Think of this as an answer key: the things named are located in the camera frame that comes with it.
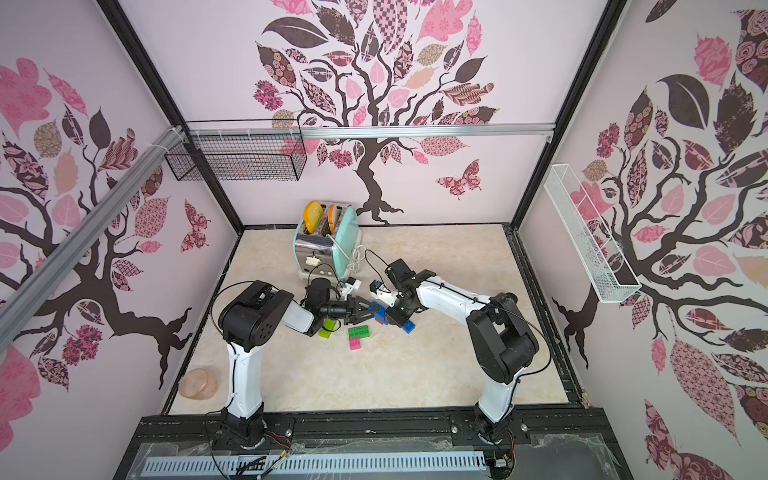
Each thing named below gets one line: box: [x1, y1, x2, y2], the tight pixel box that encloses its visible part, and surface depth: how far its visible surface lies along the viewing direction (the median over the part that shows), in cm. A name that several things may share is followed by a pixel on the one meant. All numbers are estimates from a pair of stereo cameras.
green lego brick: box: [348, 325, 371, 339], surface depth 92 cm
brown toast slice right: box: [327, 204, 340, 233], surface depth 97 cm
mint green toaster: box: [294, 204, 361, 281], surface depth 97 cm
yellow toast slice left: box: [303, 200, 323, 234], surface depth 99 cm
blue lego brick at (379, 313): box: [368, 301, 389, 325], surface depth 91 cm
